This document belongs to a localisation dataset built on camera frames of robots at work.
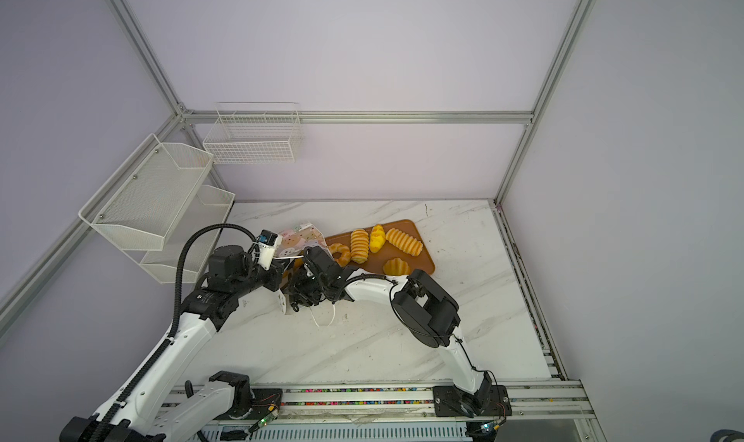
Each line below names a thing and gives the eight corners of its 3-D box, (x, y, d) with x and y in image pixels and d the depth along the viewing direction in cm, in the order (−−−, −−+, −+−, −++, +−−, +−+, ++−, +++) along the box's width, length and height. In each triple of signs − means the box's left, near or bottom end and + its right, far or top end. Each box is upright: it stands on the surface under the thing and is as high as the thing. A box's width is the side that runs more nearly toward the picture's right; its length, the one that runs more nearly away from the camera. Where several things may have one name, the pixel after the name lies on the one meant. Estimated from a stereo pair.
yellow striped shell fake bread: (383, 276, 99) (383, 270, 96) (383, 264, 103) (383, 257, 99) (409, 276, 99) (410, 270, 96) (408, 264, 103) (409, 257, 100)
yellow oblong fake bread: (369, 252, 105) (369, 248, 103) (370, 228, 112) (370, 224, 110) (385, 252, 105) (385, 248, 103) (384, 228, 112) (385, 224, 110)
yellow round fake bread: (383, 242, 109) (383, 235, 106) (391, 233, 112) (391, 226, 109) (416, 260, 105) (417, 253, 101) (423, 249, 108) (424, 242, 104)
